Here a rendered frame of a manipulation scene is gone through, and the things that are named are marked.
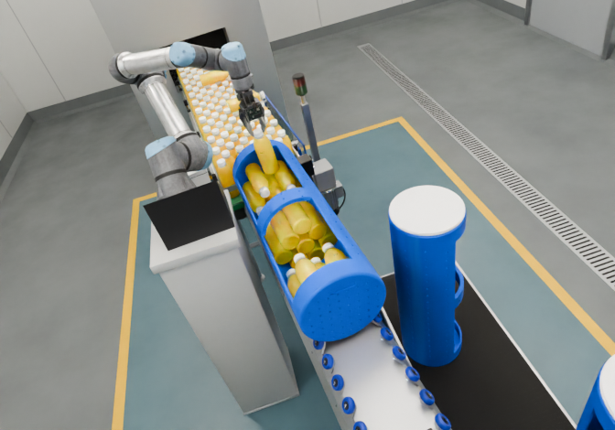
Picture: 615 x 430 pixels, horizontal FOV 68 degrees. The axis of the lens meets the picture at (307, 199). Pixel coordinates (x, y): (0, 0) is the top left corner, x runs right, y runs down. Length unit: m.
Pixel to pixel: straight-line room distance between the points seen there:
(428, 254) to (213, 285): 0.81
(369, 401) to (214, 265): 0.72
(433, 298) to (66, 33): 5.40
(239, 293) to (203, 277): 0.17
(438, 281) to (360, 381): 0.58
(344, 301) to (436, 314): 0.72
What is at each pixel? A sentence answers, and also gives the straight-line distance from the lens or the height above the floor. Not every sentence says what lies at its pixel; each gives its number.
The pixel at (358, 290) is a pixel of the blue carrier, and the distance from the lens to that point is 1.36.
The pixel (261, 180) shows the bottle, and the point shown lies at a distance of 1.87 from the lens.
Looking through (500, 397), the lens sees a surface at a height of 0.15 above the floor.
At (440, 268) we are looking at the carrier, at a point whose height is 0.85.
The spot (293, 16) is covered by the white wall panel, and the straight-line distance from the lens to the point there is 6.34.
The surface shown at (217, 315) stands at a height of 0.79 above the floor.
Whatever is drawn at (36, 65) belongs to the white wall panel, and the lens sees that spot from 6.56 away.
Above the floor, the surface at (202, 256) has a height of 1.12.
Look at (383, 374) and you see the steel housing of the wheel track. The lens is 1.46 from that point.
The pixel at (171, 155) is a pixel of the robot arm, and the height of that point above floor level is 1.42.
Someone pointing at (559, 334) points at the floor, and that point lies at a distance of 2.73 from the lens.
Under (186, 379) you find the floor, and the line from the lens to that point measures 2.80.
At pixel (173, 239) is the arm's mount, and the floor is 1.19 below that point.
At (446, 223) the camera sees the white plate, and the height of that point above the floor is 1.04.
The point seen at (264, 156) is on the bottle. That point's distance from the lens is 1.84.
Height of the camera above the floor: 2.21
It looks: 39 degrees down
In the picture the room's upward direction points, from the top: 14 degrees counter-clockwise
